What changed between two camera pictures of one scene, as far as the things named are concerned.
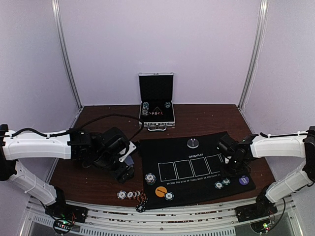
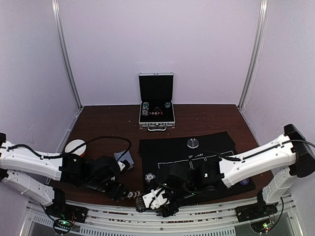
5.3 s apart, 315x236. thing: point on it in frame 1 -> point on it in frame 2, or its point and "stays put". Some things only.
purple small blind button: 244,180 stays put
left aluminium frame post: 56,7 stays put
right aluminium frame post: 264,7 stays put
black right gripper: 231,170 -> 167,208
